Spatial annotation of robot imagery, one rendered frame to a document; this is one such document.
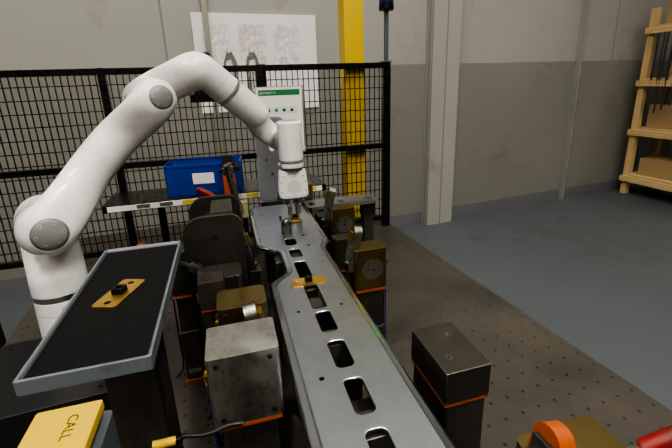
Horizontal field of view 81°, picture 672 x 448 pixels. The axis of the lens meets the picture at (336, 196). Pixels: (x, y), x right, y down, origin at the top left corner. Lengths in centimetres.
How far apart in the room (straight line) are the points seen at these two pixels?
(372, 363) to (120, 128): 79
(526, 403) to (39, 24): 342
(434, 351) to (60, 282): 85
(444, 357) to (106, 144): 88
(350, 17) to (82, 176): 138
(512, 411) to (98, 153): 116
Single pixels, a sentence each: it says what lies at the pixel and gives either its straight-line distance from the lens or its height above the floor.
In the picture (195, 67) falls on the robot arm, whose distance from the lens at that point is 116.
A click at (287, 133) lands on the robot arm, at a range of 129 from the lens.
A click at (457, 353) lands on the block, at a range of 72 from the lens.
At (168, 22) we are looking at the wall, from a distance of 341.
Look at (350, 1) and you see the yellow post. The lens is 202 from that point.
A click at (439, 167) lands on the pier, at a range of 408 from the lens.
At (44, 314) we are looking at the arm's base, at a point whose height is 96.
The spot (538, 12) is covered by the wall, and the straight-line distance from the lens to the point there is 492.
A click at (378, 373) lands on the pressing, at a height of 100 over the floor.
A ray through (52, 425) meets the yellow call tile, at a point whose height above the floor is 116.
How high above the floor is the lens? 146
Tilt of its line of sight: 16 degrees down
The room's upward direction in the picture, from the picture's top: 2 degrees counter-clockwise
